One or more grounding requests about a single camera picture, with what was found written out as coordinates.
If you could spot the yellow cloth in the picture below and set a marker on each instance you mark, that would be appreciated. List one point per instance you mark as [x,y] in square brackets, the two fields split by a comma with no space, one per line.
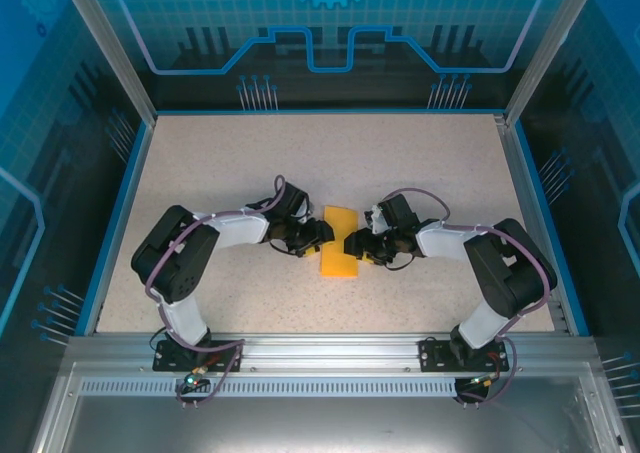
[340,263]

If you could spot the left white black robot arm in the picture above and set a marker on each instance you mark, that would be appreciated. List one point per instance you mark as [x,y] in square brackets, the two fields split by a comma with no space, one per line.
[240,230]

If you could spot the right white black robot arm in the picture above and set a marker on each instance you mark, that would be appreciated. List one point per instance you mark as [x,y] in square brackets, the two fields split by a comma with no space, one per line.
[440,243]

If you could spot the grey metal tray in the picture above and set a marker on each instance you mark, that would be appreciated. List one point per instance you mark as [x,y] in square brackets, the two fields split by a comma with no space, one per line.
[325,423]

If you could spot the wide aluminium profile rail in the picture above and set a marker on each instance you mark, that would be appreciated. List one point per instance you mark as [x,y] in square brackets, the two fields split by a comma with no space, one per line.
[325,353]

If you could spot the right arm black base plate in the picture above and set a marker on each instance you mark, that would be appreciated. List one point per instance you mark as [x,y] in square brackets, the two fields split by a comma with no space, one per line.
[432,355]

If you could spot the slim aluminium profile rail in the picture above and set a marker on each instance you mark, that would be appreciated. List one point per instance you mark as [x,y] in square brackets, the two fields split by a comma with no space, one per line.
[534,223]

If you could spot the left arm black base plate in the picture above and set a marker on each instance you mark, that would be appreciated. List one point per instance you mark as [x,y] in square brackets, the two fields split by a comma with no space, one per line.
[162,358]

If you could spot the aluminium frame post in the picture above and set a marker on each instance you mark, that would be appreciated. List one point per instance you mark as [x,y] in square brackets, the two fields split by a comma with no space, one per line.
[544,48]
[117,48]

